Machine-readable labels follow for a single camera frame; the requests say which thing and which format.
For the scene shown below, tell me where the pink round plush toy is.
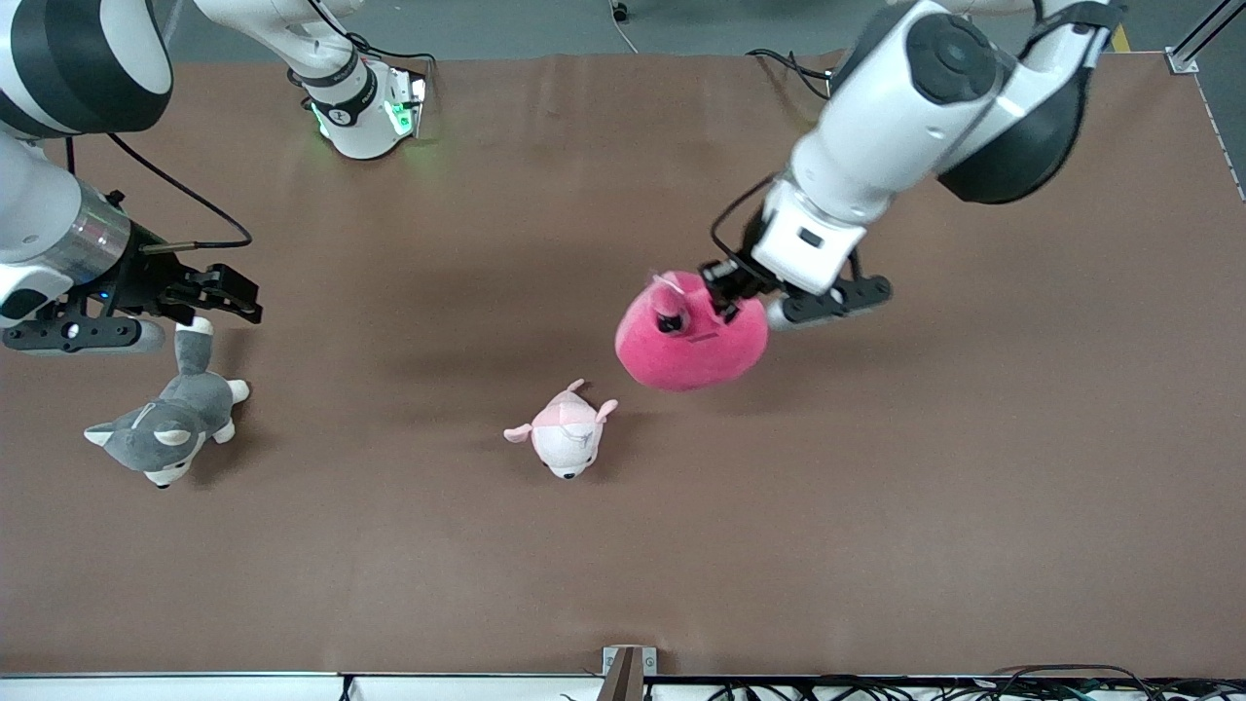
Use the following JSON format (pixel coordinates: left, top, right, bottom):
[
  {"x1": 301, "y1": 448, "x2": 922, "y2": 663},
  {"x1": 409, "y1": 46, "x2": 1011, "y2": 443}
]
[{"x1": 615, "y1": 271, "x2": 770, "y2": 392}]

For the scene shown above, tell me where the black arm base cable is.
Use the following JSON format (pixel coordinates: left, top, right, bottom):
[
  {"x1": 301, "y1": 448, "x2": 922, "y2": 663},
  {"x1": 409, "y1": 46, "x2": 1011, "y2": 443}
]
[
  {"x1": 302, "y1": 0, "x2": 436, "y2": 67},
  {"x1": 747, "y1": 48, "x2": 838, "y2": 100}
]

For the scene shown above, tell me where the thin white floor cable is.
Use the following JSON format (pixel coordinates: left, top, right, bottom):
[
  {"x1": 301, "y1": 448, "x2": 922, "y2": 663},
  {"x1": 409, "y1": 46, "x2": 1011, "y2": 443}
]
[{"x1": 608, "y1": 0, "x2": 640, "y2": 55}]

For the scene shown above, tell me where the grey white husky plush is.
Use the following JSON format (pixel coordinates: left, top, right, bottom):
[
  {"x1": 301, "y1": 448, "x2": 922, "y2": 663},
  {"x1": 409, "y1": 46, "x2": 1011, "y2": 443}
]
[{"x1": 84, "y1": 316, "x2": 251, "y2": 489}]

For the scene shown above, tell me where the white panel along table edge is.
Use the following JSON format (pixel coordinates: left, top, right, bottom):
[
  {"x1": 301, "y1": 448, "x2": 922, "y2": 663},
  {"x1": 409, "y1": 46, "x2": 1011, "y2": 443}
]
[{"x1": 0, "y1": 672, "x2": 1246, "y2": 701}]

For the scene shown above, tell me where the black cable bundle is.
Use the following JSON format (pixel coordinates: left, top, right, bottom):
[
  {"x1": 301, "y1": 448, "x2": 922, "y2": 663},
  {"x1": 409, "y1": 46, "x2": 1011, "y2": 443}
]
[{"x1": 701, "y1": 665, "x2": 1246, "y2": 701}]

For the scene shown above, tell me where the large table cover sheet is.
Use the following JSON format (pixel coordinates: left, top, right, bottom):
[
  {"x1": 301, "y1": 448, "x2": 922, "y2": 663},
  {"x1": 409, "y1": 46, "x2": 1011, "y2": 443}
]
[{"x1": 0, "y1": 49, "x2": 1246, "y2": 679}]

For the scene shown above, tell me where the dark camera mount pole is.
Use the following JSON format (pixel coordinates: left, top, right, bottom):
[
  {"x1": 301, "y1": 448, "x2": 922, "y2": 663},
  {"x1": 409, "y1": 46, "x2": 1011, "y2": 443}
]
[{"x1": 596, "y1": 648, "x2": 645, "y2": 701}]

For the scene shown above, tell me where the white pink plush dog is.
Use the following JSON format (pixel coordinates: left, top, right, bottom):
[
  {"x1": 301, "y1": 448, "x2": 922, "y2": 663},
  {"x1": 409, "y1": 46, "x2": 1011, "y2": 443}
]
[{"x1": 503, "y1": 379, "x2": 620, "y2": 480}]

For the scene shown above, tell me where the aluminium frame post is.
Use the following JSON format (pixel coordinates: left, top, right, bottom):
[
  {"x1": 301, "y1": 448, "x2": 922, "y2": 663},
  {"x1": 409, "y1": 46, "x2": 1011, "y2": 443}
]
[{"x1": 1166, "y1": 0, "x2": 1246, "y2": 75}]

